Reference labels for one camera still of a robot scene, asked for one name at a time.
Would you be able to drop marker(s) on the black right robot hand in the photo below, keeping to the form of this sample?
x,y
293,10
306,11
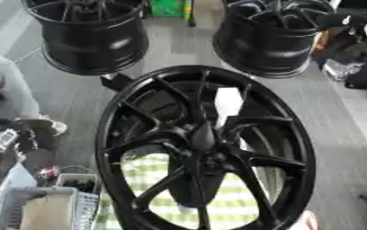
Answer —
x,y
344,22

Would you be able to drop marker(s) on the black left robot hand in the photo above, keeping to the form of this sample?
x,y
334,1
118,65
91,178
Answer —
x,y
39,134

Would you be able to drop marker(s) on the black wheel rim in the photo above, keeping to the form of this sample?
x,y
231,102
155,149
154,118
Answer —
x,y
265,48
95,45

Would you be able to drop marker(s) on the black spoked wheel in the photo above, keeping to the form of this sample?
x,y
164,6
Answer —
x,y
291,167

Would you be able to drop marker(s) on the person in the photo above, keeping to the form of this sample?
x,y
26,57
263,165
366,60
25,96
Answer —
x,y
13,90

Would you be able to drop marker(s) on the small white container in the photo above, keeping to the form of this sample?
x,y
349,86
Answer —
x,y
76,182

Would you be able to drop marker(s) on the brown paper bag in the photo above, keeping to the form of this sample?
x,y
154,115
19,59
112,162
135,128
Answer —
x,y
47,212

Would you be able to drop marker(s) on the white plastic basket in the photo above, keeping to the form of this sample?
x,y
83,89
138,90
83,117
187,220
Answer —
x,y
87,206

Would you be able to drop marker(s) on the white sheet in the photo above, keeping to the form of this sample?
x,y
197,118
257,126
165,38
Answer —
x,y
228,103

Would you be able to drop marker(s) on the green box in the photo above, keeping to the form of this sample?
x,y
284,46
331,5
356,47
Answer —
x,y
166,7

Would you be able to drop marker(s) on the pink object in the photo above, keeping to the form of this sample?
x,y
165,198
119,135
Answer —
x,y
305,222

